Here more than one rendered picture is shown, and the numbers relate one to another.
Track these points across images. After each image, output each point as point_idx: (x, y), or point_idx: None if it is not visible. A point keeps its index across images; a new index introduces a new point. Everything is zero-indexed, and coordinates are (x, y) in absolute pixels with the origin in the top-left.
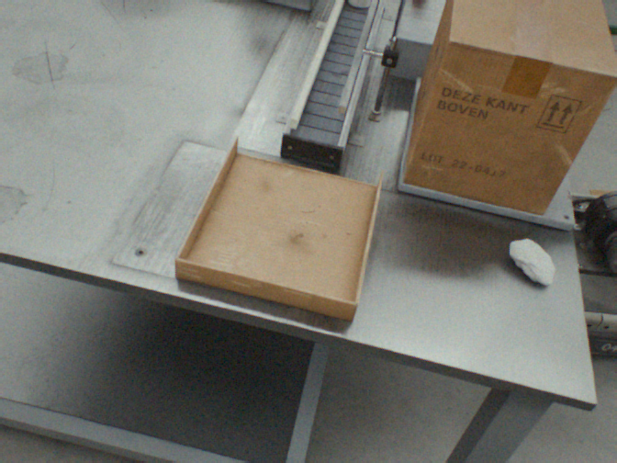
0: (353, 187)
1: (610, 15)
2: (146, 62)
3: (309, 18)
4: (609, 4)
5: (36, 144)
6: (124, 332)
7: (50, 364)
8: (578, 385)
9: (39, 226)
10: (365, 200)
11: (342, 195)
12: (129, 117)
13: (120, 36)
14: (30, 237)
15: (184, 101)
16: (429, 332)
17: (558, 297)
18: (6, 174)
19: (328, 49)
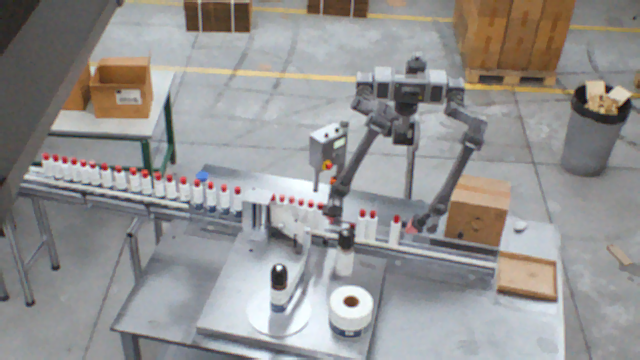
0: (502, 260)
1: (97, 161)
2: (450, 317)
3: (392, 266)
4: (79, 156)
5: (514, 340)
6: None
7: None
8: (556, 227)
9: (550, 332)
10: (507, 258)
11: (507, 263)
12: (488, 318)
13: (434, 327)
14: (555, 333)
15: (472, 304)
16: (552, 251)
17: (528, 224)
18: (532, 344)
19: (434, 257)
